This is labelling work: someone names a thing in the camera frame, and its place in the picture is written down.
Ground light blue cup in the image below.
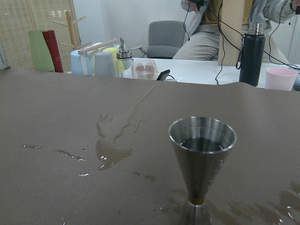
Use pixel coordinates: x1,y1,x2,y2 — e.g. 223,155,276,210
70,50,92,75

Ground glass oil dispenser bottle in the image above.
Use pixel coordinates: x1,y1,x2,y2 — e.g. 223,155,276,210
116,38,135,79

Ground pink plastic cup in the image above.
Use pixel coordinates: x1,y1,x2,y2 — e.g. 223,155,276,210
265,67,298,91

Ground grey office chair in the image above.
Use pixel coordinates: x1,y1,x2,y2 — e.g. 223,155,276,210
130,21,186,59

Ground grey cup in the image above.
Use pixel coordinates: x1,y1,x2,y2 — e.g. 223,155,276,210
95,52,116,77

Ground steel double jigger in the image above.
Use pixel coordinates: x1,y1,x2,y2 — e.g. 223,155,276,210
168,116,237,225

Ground seated person in beige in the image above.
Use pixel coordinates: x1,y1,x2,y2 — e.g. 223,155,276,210
174,0,300,63

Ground black insulated water bottle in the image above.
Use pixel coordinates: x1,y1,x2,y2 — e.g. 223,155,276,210
239,23,265,87

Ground clear egg carton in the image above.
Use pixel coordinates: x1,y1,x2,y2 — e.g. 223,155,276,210
134,60,158,80

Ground red thermos bottle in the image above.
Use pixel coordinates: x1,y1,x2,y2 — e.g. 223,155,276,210
42,30,63,73

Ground yellow cup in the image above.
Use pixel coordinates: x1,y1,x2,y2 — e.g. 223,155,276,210
103,47,124,73

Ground wooden mug tree rack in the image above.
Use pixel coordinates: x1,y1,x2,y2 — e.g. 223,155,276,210
51,10,117,55

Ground wooden board upright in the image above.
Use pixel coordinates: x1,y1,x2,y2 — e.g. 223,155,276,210
218,0,245,66

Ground green tall tumbler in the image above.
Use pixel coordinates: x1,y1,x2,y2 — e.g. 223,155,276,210
28,30,54,72

